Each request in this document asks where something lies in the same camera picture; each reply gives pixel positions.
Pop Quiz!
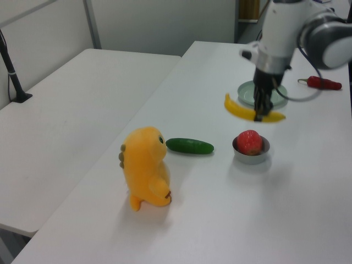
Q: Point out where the green toy cucumber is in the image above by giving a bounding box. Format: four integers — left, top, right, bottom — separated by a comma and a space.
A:
165, 137, 215, 156

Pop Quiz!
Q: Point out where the red toy apple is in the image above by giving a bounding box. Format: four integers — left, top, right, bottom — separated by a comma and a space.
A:
236, 129, 263, 156

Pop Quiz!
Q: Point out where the small metal bowl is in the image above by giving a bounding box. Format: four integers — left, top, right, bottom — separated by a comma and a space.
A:
232, 135, 271, 166

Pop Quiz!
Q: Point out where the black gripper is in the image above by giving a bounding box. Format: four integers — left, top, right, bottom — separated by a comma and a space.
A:
252, 67, 285, 122

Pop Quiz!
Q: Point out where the red toy chili pepper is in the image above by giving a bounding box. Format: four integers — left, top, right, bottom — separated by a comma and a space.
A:
297, 75, 343, 91

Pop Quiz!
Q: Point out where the yellow toy banana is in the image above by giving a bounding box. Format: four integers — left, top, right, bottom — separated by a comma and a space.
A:
224, 93, 287, 124

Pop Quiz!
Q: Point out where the orange plush dinosaur toy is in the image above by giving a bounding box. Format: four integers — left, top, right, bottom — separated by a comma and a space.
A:
118, 125, 173, 212

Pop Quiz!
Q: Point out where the grey partition post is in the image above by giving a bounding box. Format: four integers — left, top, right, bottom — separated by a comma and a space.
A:
84, 0, 102, 50

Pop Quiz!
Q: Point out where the thin robot cable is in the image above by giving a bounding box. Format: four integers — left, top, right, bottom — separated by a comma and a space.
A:
273, 46, 323, 102

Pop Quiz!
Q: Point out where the pale green plastic plate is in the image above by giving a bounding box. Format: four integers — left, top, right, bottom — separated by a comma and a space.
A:
237, 80, 289, 106

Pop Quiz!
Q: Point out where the black camera stand pole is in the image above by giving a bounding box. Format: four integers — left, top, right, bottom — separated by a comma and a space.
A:
0, 28, 33, 104

